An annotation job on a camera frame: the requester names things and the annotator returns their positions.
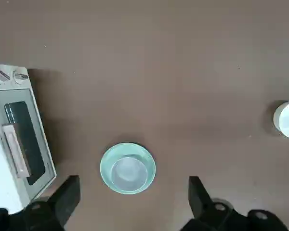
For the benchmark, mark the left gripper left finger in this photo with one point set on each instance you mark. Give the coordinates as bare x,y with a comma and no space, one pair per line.
62,199

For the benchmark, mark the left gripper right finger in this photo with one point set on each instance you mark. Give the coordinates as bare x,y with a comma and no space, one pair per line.
200,199

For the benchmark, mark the pale green plate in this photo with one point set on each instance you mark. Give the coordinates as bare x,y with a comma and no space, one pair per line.
105,167

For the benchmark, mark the cream toaster oven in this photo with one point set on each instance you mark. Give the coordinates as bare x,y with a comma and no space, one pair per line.
4,96

